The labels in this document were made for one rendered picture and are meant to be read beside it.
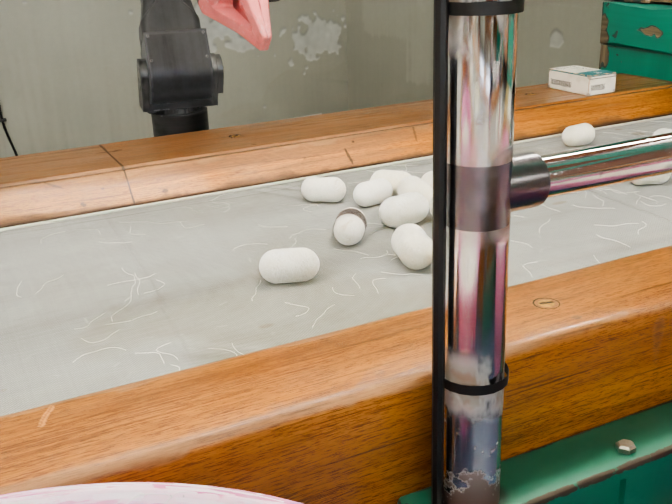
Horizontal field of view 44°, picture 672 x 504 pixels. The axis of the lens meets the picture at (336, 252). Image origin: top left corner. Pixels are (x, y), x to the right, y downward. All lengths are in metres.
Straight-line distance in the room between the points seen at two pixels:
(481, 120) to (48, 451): 0.18
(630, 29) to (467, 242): 0.74
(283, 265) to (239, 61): 2.30
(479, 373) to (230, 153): 0.41
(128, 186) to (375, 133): 0.22
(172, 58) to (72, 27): 1.66
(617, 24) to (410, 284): 0.61
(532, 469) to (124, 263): 0.28
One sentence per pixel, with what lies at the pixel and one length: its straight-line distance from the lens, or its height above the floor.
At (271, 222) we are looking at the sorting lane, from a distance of 0.57.
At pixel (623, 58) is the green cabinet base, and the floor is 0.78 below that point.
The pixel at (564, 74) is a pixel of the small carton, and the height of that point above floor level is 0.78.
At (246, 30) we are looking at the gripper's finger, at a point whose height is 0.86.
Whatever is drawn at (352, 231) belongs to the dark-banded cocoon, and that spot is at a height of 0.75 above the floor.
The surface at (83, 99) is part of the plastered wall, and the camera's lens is 2.59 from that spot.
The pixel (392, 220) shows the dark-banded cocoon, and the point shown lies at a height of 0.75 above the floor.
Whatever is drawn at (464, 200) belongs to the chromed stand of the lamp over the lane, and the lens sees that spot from 0.28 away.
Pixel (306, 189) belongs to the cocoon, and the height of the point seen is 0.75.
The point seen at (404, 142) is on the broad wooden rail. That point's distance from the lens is 0.73.
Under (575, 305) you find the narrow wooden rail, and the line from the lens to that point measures 0.39.
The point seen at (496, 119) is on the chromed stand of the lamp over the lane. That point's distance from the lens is 0.27.
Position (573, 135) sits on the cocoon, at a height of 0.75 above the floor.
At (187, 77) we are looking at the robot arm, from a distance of 0.91.
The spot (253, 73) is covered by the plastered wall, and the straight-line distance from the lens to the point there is 2.77.
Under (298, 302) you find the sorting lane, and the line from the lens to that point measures 0.45.
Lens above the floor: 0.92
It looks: 21 degrees down
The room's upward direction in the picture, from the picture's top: 2 degrees counter-clockwise
